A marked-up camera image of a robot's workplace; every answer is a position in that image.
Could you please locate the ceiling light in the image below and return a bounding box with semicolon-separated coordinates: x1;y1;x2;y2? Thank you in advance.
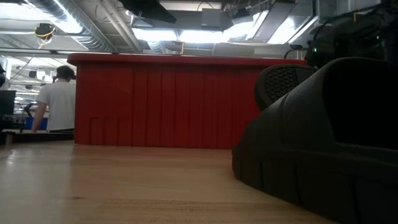
132;27;224;44

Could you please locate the black ceiling panel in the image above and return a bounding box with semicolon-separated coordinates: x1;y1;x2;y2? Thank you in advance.
119;0;177;24

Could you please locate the blue box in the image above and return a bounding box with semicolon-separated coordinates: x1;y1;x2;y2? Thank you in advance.
24;116;49;131

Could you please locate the yellow cable reel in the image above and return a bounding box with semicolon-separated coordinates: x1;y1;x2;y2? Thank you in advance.
33;22;57;43

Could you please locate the silver air duct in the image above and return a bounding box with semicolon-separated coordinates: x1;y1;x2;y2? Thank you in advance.
27;0;118;53

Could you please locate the black monitor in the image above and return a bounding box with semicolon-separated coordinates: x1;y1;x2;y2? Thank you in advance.
0;90;16;116

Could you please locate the person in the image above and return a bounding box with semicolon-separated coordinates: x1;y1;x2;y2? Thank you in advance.
30;65;77;133

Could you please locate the dark table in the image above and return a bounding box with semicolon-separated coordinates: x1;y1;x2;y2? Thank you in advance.
0;128;75;144

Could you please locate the red plastic bin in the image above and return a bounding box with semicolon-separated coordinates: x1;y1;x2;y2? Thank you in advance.
67;52;308;149

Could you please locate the black slide sandal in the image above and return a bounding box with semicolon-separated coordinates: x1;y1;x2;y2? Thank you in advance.
254;64;318;112
231;57;398;224

